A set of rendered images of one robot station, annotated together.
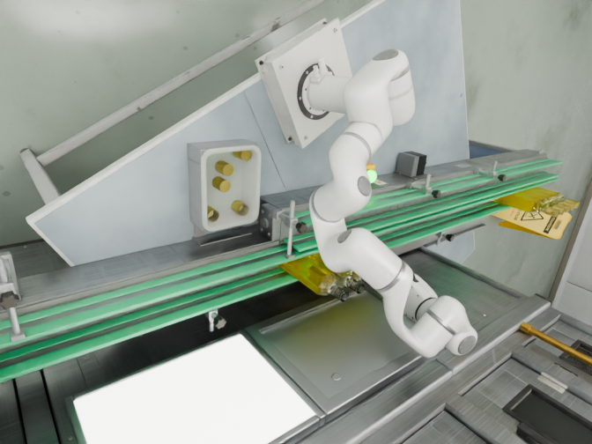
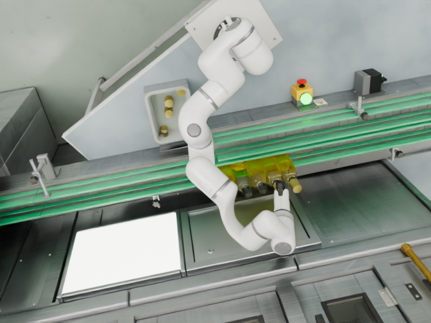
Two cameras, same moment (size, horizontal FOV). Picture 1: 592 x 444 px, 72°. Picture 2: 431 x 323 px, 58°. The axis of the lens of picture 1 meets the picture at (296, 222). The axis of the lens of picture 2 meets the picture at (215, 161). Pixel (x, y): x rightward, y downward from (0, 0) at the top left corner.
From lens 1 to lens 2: 0.80 m
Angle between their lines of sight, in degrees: 33
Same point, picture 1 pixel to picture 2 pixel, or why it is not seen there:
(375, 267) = (201, 184)
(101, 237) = (101, 145)
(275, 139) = not seen: hidden behind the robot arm
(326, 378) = (204, 250)
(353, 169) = (186, 119)
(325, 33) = not seen: outside the picture
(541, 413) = (351, 314)
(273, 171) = not seen: hidden behind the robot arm
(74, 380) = (87, 222)
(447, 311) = (258, 221)
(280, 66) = (193, 29)
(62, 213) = (77, 131)
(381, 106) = (217, 70)
